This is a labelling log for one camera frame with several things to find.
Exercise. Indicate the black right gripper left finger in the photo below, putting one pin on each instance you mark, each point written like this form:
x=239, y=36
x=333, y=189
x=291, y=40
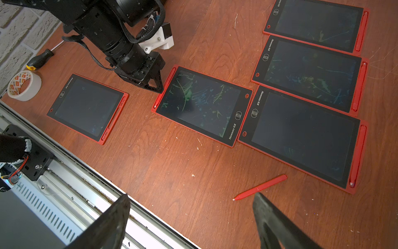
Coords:
x=108, y=231

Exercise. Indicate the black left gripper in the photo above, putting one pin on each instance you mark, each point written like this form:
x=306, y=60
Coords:
x=136, y=67

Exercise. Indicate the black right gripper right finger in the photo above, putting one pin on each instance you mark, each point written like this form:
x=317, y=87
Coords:
x=276, y=230

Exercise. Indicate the red tablet with green scribbles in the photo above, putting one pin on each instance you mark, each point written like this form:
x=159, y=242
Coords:
x=318, y=75

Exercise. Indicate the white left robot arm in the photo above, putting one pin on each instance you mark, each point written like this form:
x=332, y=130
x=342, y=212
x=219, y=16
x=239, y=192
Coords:
x=104, y=24

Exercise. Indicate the clear tape roll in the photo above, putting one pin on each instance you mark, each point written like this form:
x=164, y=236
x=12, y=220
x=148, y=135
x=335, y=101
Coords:
x=24, y=86

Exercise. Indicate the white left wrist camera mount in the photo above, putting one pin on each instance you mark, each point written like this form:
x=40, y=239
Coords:
x=162, y=39

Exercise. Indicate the aluminium front rail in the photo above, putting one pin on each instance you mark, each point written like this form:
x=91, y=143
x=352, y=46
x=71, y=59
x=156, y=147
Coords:
x=84, y=195

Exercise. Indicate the white perforated cable duct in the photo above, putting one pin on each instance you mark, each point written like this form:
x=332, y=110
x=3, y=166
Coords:
x=50, y=215

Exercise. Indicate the yellow handled screwdriver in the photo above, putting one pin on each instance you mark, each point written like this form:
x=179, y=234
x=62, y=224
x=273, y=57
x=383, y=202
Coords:
x=40, y=60

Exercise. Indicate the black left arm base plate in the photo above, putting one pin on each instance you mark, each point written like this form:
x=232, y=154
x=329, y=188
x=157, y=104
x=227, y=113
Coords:
x=22, y=155

